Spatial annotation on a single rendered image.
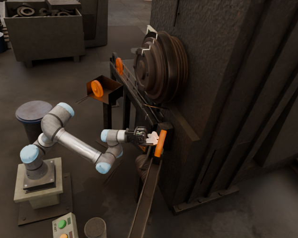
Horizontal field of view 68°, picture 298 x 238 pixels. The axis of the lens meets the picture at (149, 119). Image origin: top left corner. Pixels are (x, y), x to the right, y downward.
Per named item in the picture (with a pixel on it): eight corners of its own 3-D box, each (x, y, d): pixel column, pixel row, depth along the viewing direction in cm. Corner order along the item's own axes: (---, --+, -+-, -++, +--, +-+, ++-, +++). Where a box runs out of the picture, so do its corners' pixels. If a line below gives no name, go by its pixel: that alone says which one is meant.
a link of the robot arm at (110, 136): (107, 136, 139) (103, 126, 134) (123, 137, 136) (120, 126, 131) (102, 145, 133) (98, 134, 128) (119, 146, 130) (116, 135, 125)
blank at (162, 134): (160, 154, 135) (155, 152, 135) (167, 129, 133) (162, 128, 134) (159, 160, 119) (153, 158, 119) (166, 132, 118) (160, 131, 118)
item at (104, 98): (103, 129, 259) (101, 74, 212) (121, 139, 249) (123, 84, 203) (91, 139, 245) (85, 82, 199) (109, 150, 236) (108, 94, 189)
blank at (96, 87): (95, 76, 198) (92, 77, 196) (104, 90, 195) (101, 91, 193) (92, 86, 211) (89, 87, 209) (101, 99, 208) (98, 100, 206)
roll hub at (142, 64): (138, 77, 166) (141, 40, 148) (153, 98, 147) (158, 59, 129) (131, 78, 164) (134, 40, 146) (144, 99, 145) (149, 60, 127)
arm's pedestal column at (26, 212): (18, 226, 169) (7, 209, 152) (22, 182, 197) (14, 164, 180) (73, 213, 181) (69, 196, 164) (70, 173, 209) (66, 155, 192)
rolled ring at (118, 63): (118, 78, 245) (121, 78, 246) (120, 67, 229) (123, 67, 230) (115, 65, 252) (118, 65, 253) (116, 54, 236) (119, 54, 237)
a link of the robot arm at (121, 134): (119, 145, 130) (123, 135, 136) (126, 145, 129) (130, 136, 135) (116, 135, 125) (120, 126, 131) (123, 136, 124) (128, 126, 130)
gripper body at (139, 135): (143, 135, 120) (122, 134, 123) (145, 146, 125) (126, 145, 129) (146, 126, 126) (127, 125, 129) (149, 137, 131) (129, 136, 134)
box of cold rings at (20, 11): (75, 42, 433) (71, -3, 382) (86, 61, 378) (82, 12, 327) (16, 46, 392) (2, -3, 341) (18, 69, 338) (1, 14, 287)
